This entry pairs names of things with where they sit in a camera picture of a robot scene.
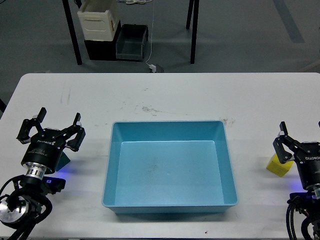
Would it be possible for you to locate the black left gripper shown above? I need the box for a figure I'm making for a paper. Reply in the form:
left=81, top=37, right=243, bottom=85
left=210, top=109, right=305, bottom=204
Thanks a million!
left=16, top=107, right=86, bottom=174

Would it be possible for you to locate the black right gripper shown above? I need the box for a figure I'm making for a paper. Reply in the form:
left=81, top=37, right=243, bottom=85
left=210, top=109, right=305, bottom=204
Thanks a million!
left=273, top=121, right=320, bottom=190

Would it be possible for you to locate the green wooden block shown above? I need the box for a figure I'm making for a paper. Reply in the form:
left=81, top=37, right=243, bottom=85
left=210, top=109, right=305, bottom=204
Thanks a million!
left=55, top=152, right=71, bottom=172

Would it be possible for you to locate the yellow wooden block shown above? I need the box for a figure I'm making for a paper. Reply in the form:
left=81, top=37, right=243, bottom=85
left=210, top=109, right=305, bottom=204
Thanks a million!
left=266, top=153, right=294, bottom=177

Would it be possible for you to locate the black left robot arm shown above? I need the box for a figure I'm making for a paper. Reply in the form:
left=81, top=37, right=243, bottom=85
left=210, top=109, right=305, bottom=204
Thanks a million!
left=0, top=107, right=86, bottom=240

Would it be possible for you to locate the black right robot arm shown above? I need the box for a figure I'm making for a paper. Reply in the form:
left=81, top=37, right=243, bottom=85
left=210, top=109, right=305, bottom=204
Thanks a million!
left=273, top=121, right=320, bottom=240

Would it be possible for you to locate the black box under crate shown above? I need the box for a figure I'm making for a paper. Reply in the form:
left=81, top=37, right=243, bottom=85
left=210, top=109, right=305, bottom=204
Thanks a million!
left=84, top=22, right=122, bottom=61

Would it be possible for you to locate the light blue plastic tray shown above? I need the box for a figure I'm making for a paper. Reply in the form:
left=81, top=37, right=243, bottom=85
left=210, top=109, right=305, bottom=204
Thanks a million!
left=102, top=120, right=239, bottom=214

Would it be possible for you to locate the cream plastic crate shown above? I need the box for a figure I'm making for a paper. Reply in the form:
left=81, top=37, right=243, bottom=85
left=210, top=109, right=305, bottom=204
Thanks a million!
left=77, top=0, right=120, bottom=42

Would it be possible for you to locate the dark grey storage bin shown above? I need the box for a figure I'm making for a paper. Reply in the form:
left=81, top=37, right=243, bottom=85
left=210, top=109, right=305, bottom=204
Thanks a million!
left=116, top=24, right=149, bottom=62

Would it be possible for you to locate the white power adapter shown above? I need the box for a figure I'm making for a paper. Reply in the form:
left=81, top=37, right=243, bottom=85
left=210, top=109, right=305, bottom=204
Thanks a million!
left=148, top=64, right=157, bottom=73

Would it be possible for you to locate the black table leg left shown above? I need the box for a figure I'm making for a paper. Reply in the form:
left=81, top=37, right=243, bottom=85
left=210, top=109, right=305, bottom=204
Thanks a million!
left=62, top=0, right=82, bottom=66

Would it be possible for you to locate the black table leg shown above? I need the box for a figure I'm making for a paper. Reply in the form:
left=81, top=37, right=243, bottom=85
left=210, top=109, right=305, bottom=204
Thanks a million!
left=62, top=0, right=82, bottom=66
left=185, top=0, right=200, bottom=64

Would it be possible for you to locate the black table leg right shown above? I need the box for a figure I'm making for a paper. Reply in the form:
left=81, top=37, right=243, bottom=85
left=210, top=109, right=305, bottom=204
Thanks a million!
left=185, top=0, right=200, bottom=64

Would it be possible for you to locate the white cable on floor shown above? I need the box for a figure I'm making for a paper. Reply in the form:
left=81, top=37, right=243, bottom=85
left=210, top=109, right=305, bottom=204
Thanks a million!
left=116, top=0, right=154, bottom=6

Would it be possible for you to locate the white hanging cable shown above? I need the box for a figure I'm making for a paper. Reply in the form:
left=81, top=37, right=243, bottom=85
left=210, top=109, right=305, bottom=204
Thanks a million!
left=145, top=0, right=155, bottom=66

